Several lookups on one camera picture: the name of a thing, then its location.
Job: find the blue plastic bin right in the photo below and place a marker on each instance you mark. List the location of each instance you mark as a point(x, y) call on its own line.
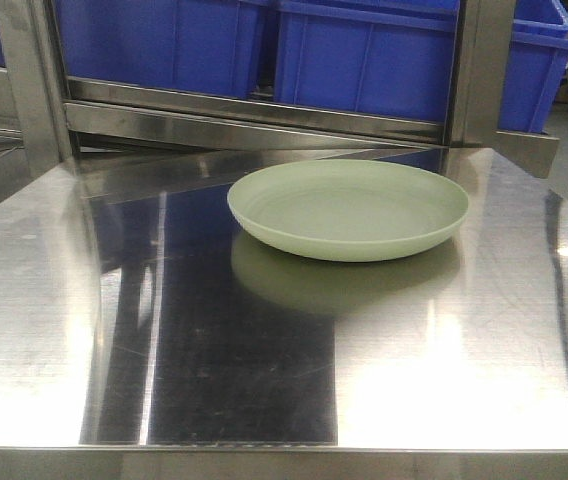
point(537, 60)

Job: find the blue plastic bin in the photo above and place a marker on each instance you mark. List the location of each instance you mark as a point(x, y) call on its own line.
point(537, 60)
point(388, 60)
point(209, 47)

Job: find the blue plastic bin left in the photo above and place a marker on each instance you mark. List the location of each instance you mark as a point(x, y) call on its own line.
point(209, 47)

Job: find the blue plastic bin middle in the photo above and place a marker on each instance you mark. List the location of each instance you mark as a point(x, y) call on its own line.
point(388, 60)

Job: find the stainless steel shelf rack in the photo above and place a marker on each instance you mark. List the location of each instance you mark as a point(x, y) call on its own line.
point(59, 114)

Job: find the light green round plate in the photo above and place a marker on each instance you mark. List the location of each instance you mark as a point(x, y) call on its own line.
point(348, 210)

